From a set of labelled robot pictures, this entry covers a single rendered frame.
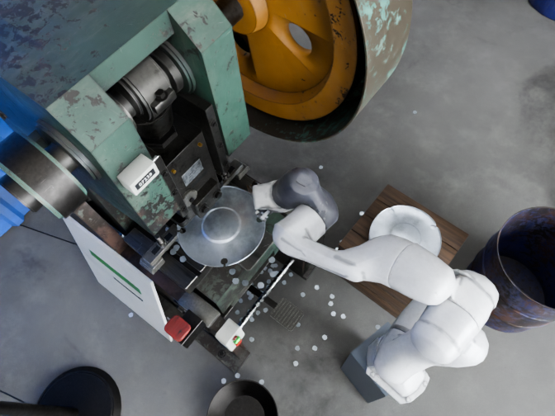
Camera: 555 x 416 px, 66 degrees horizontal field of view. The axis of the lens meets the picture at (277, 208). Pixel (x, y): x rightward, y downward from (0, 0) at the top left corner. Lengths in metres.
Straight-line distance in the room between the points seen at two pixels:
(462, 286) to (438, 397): 1.20
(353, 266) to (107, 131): 0.56
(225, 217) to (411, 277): 0.71
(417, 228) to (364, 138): 0.84
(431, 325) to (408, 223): 0.99
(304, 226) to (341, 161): 1.46
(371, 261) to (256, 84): 0.70
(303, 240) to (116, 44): 0.56
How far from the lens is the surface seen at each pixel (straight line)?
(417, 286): 0.92
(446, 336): 0.95
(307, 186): 1.02
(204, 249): 1.40
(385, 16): 0.95
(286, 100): 1.29
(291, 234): 1.01
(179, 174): 1.15
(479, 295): 1.00
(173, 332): 1.37
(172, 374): 2.14
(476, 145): 2.69
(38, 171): 0.90
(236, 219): 1.41
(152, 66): 0.95
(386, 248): 0.95
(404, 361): 1.23
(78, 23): 0.97
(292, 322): 1.93
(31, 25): 1.01
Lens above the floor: 2.05
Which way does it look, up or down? 63 degrees down
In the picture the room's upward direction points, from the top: 6 degrees counter-clockwise
